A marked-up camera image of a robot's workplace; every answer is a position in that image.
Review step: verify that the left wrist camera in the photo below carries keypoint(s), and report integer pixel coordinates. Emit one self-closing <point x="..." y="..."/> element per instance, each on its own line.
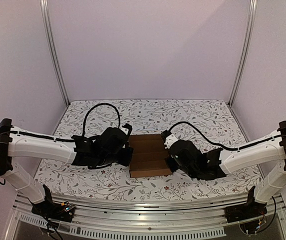
<point x="127" y="129"/>

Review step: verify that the front aluminium rail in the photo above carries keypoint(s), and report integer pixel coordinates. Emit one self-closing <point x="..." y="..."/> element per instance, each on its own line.
<point x="199" y="219"/>

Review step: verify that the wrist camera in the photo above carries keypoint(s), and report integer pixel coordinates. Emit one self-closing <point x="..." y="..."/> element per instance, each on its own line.
<point x="168" y="138"/>
<point x="127" y="129"/>

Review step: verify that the aluminium frame post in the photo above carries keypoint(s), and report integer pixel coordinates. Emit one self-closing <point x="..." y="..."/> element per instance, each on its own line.
<point x="244" y="52"/>
<point x="52" y="50"/>

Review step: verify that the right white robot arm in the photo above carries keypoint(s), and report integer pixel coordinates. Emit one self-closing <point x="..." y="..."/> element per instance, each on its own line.
<point x="223" y="160"/>

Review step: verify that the brown cardboard box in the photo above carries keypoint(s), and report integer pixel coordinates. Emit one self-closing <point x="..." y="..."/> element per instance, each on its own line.
<point x="149" y="156"/>

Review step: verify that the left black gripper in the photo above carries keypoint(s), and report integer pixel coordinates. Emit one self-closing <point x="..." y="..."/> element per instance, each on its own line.
<point x="127" y="160"/>

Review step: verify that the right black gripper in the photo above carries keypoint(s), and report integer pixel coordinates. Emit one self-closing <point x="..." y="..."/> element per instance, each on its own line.
<point x="169" y="162"/>

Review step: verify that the right aluminium frame post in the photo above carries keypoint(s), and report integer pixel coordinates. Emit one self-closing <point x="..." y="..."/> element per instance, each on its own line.
<point x="244" y="52"/>

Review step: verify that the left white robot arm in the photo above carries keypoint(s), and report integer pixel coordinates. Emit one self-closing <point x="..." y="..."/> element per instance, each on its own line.
<point x="95" y="152"/>

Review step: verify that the left aluminium frame post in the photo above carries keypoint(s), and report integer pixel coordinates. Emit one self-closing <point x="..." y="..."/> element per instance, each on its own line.
<point x="52" y="50"/>

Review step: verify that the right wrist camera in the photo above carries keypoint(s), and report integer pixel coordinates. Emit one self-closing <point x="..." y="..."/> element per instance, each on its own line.
<point x="168" y="138"/>

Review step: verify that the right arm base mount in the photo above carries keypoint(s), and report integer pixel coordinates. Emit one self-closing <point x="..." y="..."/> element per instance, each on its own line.
<point x="248" y="210"/>

